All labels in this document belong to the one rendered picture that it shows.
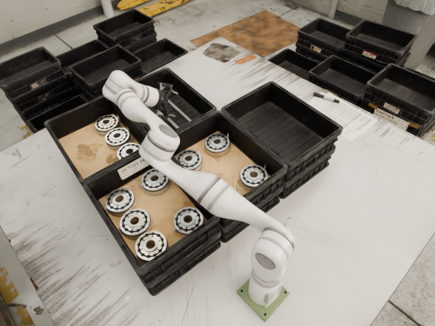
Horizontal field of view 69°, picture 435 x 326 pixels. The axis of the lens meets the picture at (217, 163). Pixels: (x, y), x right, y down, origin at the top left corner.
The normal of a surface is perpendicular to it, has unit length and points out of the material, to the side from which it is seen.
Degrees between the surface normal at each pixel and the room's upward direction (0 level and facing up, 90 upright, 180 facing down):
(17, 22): 90
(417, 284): 0
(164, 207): 0
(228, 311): 0
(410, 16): 94
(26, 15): 90
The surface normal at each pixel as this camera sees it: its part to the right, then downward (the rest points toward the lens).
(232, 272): -0.04, -0.63
